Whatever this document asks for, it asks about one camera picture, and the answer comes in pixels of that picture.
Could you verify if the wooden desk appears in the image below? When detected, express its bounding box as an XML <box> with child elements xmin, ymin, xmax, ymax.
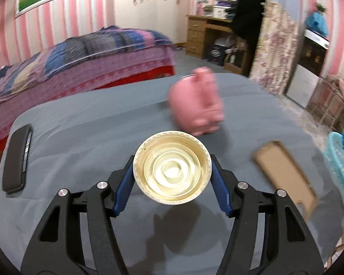
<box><xmin>186</xmin><ymin>14</ymin><xmax>251</xmax><ymax>63</ymax></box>

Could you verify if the cardboard box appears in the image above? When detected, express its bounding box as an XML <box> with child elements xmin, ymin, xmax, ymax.
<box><xmin>224</xmin><ymin>44</ymin><xmax>247</xmax><ymax>75</ymax></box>

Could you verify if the grey tablecloth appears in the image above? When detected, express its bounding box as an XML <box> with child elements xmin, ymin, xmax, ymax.
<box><xmin>0</xmin><ymin>73</ymin><xmax>344</xmax><ymax>275</ymax></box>

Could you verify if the black box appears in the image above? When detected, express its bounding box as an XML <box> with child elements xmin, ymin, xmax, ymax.
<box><xmin>209</xmin><ymin>44</ymin><xmax>227</xmax><ymax>66</ymax></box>

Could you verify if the white wardrobe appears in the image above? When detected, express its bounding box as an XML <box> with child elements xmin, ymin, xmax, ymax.
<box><xmin>113</xmin><ymin>0</ymin><xmax>191</xmax><ymax>45</ymax></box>

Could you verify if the desk lamp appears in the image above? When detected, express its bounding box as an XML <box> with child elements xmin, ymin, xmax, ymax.
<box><xmin>197</xmin><ymin>0</ymin><xmax>210</xmax><ymax>16</ymax></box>

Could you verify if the blue plastic basket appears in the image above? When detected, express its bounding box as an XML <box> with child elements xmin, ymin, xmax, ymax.
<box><xmin>322</xmin><ymin>132</ymin><xmax>344</xmax><ymax>199</ymax></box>

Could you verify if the floral curtain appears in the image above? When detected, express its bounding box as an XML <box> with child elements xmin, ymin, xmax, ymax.
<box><xmin>248</xmin><ymin>0</ymin><xmax>303</xmax><ymax>95</ymax></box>

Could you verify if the blue cloth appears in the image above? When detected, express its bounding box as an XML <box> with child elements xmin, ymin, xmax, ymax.
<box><xmin>305</xmin><ymin>11</ymin><xmax>329</xmax><ymax>38</ymax></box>

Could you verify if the patchwork quilt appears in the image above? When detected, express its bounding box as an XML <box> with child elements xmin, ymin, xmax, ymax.
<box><xmin>0</xmin><ymin>26</ymin><xmax>174</xmax><ymax>92</ymax></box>

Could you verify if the cream plastic lid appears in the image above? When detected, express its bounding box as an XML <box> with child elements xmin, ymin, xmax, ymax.
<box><xmin>133</xmin><ymin>131</ymin><xmax>212</xmax><ymax>205</ymax></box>

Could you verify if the white box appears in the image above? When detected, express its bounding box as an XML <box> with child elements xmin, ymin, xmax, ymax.
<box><xmin>212</xmin><ymin>5</ymin><xmax>227</xmax><ymax>18</ymax></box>

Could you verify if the black phone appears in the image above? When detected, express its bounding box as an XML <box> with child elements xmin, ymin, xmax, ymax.
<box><xmin>2</xmin><ymin>124</ymin><xmax>33</xmax><ymax>194</ymax></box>

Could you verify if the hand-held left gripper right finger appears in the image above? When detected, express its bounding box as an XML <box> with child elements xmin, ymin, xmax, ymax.
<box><xmin>209</xmin><ymin>154</ymin><xmax>324</xmax><ymax>275</ymax></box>

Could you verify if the water dispenser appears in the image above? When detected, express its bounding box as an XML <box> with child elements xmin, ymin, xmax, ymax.
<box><xmin>285</xmin><ymin>29</ymin><xmax>330</xmax><ymax>109</ymax></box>

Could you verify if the bed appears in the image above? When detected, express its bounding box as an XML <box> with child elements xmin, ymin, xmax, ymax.
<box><xmin>0</xmin><ymin>26</ymin><xmax>177</xmax><ymax>161</ymax></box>

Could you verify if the black coat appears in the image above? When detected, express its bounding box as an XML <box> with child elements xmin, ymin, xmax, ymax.
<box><xmin>232</xmin><ymin>0</ymin><xmax>267</xmax><ymax>46</ymax></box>

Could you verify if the brown phone case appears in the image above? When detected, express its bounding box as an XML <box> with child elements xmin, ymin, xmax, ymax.
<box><xmin>252</xmin><ymin>140</ymin><xmax>319</xmax><ymax>221</ymax></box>

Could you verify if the pink piggy bank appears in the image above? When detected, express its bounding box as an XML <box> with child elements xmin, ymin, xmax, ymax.
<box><xmin>168</xmin><ymin>67</ymin><xmax>225</xmax><ymax>136</ymax></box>

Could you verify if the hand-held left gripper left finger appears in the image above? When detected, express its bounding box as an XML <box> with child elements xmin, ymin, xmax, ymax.
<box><xmin>21</xmin><ymin>155</ymin><xmax>136</xmax><ymax>275</ymax></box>

